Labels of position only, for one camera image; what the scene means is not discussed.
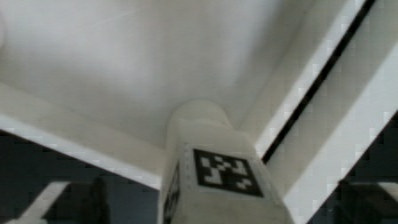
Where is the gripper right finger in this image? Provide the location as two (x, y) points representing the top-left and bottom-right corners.
(336, 182), (398, 224)

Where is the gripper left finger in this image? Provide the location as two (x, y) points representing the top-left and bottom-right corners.
(17, 178), (111, 224)

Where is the white table leg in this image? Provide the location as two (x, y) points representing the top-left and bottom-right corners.
(157, 100), (294, 224)

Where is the white square table top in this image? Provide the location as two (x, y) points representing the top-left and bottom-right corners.
(0, 0), (365, 186)

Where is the white L-shaped obstacle fence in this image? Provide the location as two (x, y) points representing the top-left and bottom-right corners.
(267, 0), (398, 224)

